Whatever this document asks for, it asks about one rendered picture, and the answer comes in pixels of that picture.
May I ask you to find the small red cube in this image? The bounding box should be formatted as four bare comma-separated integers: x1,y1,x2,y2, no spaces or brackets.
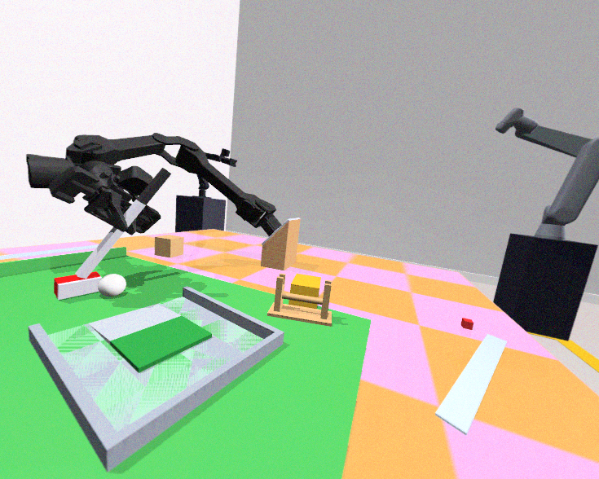
461,318,474,330

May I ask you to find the large green flat mat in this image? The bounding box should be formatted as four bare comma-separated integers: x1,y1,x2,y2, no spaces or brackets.
0,256,371,479

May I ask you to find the white golf ball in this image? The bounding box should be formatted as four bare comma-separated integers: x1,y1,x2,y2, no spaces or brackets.
98,274,126,297

